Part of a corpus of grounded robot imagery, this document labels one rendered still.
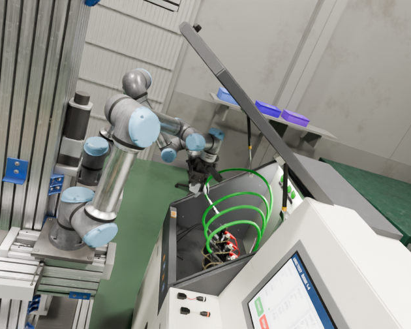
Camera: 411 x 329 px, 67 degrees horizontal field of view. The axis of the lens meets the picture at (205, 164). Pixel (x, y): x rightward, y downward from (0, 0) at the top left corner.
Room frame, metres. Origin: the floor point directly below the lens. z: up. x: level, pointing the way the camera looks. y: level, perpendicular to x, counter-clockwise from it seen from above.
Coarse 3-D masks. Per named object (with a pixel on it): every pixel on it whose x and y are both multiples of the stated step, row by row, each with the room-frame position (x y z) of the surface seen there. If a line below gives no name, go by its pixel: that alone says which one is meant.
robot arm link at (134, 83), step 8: (128, 72) 1.50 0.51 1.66; (136, 72) 1.50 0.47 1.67; (128, 80) 1.46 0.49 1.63; (136, 80) 1.47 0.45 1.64; (144, 80) 1.52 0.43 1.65; (128, 88) 1.44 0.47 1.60; (136, 88) 1.45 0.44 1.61; (144, 88) 1.48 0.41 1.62; (136, 96) 1.44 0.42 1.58; (144, 96) 1.46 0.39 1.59; (144, 104) 1.45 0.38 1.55; (160, 136) 1.46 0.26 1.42; (168, 136) 1.50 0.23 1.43; (160, 144) 1.46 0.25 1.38; (168, 144) 1.47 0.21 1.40; (168, 152) 1.44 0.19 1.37; (176, 152) 1.49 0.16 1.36; (168, 160) 1.44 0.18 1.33
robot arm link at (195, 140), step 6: (186, 132) 1.30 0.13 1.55; (192, 132) 1.29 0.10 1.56; (198, 132) 1.30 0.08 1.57; (186, 138) 1.29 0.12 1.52; (192, 138) 1.25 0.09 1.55; (198, 138) 1.24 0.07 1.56; (204, 138) 1.27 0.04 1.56; (210, 138) 1.31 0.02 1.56; (186, 144) 1.26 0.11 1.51; (192, 144) 1.24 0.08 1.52; (198, 144) 1.23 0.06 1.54; (204, 144) 1.26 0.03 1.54; (210, 144) 1.30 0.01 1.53; (192, 150) 1.24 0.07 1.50; (198, 150) 1.25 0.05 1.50
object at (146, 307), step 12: (156, 252) 1.56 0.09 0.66; (156, 264) 1.43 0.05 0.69; (156, 276) 1.31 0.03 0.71; (144, 288) 1.51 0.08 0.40; (156, 288) 1.22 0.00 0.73; (144, 300) 1.38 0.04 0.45; (156, 300) 1.13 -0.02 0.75; (144, 312) 1.27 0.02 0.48; (156, 312) 1.05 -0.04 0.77; (132, 324) 1.46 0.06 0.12; (144, 324) 1.17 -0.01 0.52
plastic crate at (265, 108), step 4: (256, 104) 4.24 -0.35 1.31; (260, 104) 4.11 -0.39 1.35; (264, 104) 4.36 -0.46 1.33; (268, 104) 4.38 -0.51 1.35; (260, 108) 4.13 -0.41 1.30; (264, 108) 4.14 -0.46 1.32; (268, 108) 4.16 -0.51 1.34; (272, 108) 4.17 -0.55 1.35; (276, 108) 4.38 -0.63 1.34; (264, 112) 4.15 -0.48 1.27; (268, 112) 4.17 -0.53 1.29; (272, 112) 4.18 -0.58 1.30; (276, 112) 4.20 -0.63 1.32; (280, 112) 4.21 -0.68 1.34; (276, 116) 4.20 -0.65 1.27
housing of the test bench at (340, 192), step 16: (304, 160) 1.76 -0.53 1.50; (320, 176) 1.57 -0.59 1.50; (336, 176) 1.68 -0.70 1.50; (336, 192) 1.42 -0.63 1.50; (352, 192) 1.52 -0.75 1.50; (352, 208) 1.29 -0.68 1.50; (368, 208) 1.37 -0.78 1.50; (368, 224) 1.18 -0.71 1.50; (384, 224) 1.25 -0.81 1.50; (384, 240) 1.16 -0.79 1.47; (400, 256) 1.07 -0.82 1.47
